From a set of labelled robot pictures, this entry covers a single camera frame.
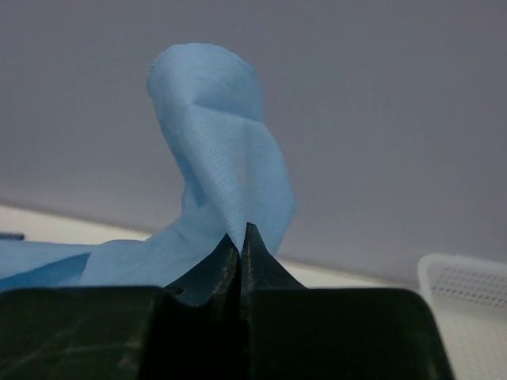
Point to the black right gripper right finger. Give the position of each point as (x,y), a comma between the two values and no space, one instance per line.
(294,332)

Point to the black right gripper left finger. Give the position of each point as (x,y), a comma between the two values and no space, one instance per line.
(117,332)

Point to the light blue long sleeve shirt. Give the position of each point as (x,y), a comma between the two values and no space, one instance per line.
(209,106)

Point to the white plastic mesh basket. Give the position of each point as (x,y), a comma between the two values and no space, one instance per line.
(468,298)

